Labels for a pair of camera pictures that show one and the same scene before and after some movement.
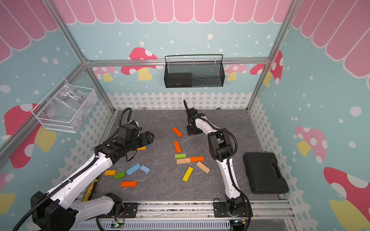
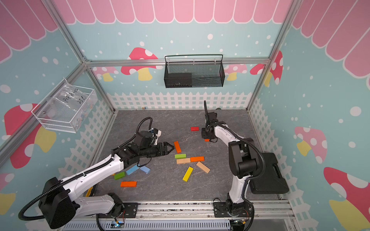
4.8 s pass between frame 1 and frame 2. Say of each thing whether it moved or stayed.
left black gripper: moved
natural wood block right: stayed
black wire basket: stayed
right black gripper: moved
